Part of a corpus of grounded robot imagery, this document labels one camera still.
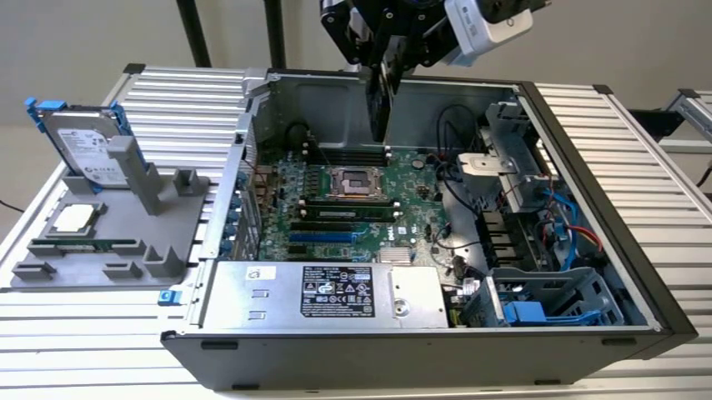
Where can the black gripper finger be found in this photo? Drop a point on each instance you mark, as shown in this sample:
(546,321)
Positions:
(347,52)
(434,54)

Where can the graphics card with black shroud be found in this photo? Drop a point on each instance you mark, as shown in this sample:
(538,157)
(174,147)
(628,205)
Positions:
(383,108)

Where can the black stand pole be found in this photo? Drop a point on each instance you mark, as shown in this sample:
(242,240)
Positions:
(194,33)
(275,33)

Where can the grey metal drive cage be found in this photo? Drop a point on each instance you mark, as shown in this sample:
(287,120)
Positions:
(501,137)

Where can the round coin battery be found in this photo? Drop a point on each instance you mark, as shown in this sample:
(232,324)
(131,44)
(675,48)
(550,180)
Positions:
(417,162)

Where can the black table corner cap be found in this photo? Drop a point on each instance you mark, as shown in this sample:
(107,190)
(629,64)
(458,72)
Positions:
(601,89)
(135,68)

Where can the CPU socket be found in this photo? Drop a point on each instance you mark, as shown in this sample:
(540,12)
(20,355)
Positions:
(353,183)

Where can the green motherboard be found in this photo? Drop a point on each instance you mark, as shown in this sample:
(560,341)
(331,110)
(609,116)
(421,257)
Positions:
(411,196)

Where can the long black expansion slot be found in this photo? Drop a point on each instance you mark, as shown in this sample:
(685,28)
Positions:
(325,227)

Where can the blue expansion slot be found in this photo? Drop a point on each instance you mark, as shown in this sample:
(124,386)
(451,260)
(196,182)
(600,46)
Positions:
(322,238)

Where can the short black expansion slot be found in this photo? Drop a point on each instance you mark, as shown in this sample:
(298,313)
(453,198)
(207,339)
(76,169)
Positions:
(297,251)

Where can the silver finned heat sink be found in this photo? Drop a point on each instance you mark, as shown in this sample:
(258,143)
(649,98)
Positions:
(397,255)

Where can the hard disk in blue carrier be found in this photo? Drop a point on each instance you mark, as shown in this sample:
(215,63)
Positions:
(77,141)

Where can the grey plastic parts rack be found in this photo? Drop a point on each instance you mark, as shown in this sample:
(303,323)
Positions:
(122,216)

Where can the grey metal disk bay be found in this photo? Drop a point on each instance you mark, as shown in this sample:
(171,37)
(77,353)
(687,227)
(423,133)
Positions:
(556,279)

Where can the silver power supply unit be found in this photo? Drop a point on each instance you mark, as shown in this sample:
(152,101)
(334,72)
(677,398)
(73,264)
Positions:
(278,304)

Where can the silver CPU chip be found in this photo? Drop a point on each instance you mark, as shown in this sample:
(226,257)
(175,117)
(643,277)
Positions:
(77,218)

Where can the blue plastic bay carrier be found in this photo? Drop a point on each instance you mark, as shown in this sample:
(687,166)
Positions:
(522,312)

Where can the blue plastic case latch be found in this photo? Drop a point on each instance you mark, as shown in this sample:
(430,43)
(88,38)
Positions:
(167,297)

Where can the open black PC case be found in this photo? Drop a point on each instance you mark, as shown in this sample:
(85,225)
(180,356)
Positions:
(389,362)

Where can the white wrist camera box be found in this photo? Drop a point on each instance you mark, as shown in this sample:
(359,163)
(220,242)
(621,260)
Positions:
(489,29)

